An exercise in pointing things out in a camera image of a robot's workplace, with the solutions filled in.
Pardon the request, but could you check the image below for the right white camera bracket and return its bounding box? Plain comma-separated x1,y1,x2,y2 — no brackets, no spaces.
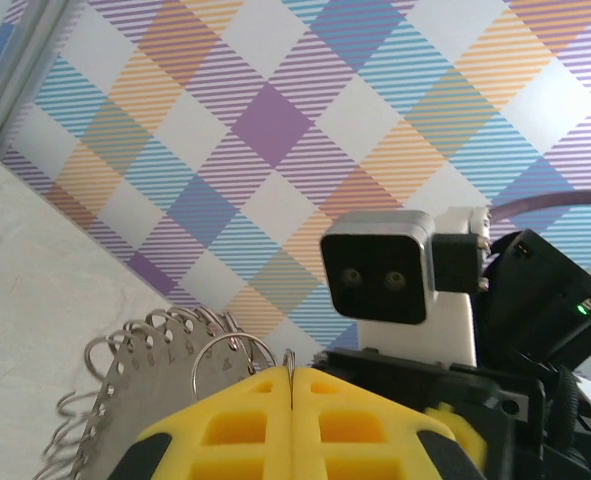
359,204,492,366

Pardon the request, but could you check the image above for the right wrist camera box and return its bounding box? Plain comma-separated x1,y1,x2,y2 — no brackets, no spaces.
319,209,436,326

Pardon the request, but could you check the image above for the aluminium corner post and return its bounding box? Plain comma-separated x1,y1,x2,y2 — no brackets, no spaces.
0,0,74,157

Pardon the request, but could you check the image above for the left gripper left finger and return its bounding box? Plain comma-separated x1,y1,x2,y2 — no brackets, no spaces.
107,367,292,480

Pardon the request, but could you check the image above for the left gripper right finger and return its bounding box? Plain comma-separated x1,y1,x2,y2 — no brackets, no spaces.
294,367,489,480

